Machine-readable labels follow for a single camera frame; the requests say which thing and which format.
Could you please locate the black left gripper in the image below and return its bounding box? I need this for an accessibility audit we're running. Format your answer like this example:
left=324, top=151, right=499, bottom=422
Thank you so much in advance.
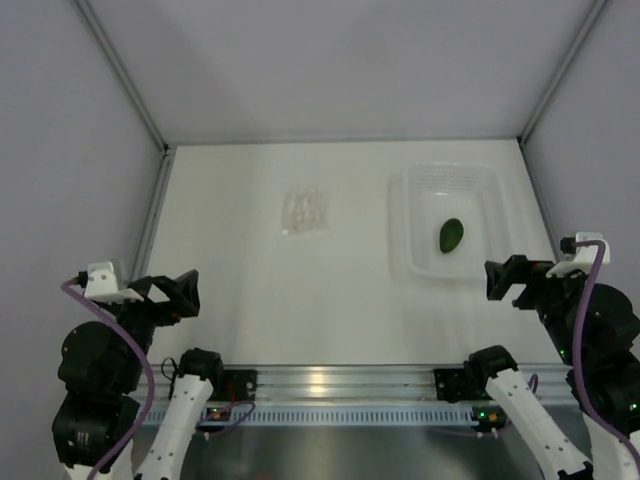
left=103, top=270, right=198, bottom=393

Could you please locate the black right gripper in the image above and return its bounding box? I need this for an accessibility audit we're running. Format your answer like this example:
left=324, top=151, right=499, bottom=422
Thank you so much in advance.
left=485, top=253, right=588, bottom=363

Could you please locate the dark green fake food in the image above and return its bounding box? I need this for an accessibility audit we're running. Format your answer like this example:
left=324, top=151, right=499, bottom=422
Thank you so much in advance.
left=439, top=218, right=464, bottom=254

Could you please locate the clear zip top bag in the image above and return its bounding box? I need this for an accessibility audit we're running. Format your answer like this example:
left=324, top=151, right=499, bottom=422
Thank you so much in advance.
left=281, top=186, right=330, bottom=236

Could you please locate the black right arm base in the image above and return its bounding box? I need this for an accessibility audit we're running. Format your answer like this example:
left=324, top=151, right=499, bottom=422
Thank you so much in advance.
left=433, top=368, right=490, bottom=403

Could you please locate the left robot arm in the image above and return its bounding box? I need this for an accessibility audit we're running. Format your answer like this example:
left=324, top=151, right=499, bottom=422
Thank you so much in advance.
left=52, top=267, right=226, bottom=479

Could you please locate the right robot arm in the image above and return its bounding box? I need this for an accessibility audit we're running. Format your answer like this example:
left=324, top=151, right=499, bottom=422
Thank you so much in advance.
left=464, top=255, right=639, bottom=479

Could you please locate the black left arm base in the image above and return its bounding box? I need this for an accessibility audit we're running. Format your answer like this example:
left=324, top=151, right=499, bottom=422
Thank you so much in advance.
left=209, top=368, right=258, bottom=403

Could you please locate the white perforated plastic basket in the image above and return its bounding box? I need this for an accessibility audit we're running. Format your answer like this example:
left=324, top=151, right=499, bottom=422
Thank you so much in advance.
left=386, top=162, right=522, bottom=281

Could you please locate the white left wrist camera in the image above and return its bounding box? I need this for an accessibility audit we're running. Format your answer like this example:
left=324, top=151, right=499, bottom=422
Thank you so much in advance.
left=79, top=260, right=143, bottom=304

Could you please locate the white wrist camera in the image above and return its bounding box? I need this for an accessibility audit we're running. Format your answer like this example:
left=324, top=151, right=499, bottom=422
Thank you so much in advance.
left=546, top=231, right=610, bottom=278
left=79, top=260, right=143, bottom=304

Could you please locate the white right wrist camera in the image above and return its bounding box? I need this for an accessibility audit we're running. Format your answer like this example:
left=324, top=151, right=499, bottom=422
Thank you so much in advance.
left=546, top=231, right=610, bottom=278

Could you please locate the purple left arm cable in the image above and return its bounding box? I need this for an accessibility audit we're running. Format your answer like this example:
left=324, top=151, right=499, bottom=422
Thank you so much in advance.
left=60, top=279, right=256, bottom=480

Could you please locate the aluminium mounting rail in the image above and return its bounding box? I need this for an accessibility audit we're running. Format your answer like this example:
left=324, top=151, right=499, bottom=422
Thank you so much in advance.
left=154, top=364, right=575, bottom=405

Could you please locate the white slotted cable duct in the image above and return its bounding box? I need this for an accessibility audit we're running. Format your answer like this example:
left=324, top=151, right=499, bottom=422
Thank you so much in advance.
left=139, top=404, right=484, bottom=427

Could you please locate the aluminium frame post left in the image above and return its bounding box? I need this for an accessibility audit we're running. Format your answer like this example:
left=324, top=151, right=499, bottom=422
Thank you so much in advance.
left=71, top=0, right=168, bottom=153

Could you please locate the aluminium frame post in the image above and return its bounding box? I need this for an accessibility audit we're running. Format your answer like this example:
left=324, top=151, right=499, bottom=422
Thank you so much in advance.
left=517, top=0, right=611, bottom=147
left=71, top=0, right=168, bottom=153

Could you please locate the aluminium frame post right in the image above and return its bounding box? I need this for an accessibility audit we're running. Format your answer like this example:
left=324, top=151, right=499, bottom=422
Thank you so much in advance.
left=517, top=0, right=611, bottom=147

